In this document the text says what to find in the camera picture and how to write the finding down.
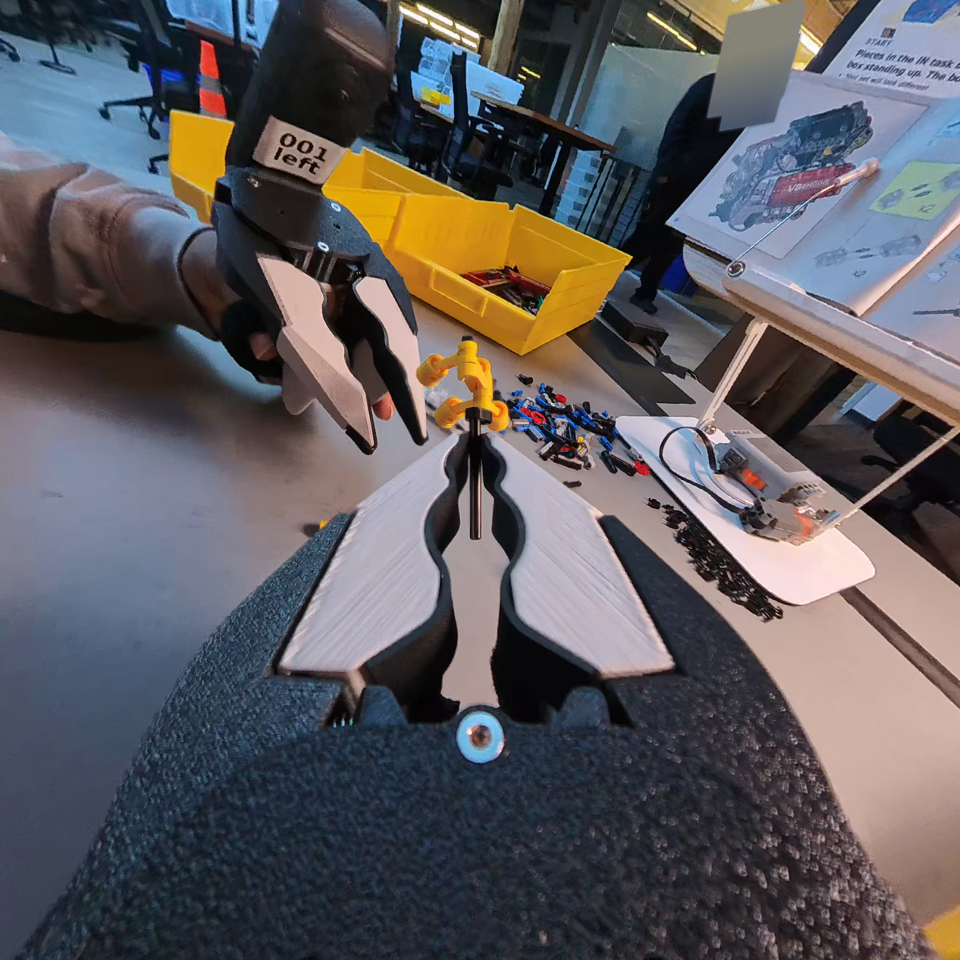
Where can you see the grey desk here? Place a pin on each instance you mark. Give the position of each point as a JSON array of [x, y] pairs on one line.
[[150, 487]]

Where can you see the pile of red black beams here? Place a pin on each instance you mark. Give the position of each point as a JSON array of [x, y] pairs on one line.
[[502, 289]]

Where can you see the instruction booklet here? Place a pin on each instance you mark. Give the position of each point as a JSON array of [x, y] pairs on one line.
[[862, 247]]

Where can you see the wooden table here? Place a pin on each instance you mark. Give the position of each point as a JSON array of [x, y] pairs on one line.
[[555, 127]]

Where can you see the white book stand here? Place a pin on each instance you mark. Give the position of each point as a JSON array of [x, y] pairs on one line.
[[825, 577]]

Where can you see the stack of grey crates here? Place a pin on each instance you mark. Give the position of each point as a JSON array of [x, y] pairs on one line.
[[592, 195]]

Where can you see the orange traffic cone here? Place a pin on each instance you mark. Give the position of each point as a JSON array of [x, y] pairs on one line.
[[212, 82]]

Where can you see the black power adapter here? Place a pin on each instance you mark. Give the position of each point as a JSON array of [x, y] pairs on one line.
[[634, 322]]

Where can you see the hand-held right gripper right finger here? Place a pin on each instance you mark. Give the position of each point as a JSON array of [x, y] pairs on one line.
[[585, 592]]

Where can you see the person's left forearm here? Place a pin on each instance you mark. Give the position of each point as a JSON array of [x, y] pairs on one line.
[[90, 247]]

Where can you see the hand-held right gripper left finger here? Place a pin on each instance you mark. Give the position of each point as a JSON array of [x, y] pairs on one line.
[[367, 592]]

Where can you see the clear cylinder block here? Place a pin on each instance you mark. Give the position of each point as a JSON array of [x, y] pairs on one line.
[[435, 397]]

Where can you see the yellow plastic bin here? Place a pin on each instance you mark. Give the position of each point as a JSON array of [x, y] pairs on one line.
[[946, 937], [367, 187], [450, 240]]

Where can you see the grey toy motor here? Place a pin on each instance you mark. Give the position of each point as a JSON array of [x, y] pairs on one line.
[[780, 517]]

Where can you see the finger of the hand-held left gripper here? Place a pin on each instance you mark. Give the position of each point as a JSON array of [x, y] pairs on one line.
[[394, 337], [315, 345]]

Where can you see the pile of mixed small bricks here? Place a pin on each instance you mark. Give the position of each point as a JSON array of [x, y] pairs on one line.
[[562, 431]]

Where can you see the printed task sheet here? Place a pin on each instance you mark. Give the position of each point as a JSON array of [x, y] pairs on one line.
[[900, 60]]

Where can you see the black office chair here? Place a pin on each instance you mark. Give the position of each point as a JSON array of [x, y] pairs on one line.
[[465, 135], [157, 60]]

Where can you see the pile of black pins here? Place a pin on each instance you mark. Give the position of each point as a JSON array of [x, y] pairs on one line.
[[720, 562]]

